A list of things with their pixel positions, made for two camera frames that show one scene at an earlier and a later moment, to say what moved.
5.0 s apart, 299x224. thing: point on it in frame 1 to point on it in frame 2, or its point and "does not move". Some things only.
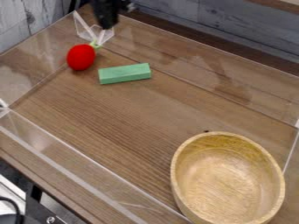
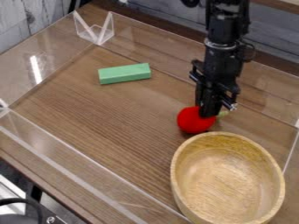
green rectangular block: (123, 73) does not move
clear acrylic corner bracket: (92, 33) does not move
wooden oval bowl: (227, 180) does not move
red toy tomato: (80, 56) to (191, 122)
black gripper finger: (107, 12) to (210, 97)
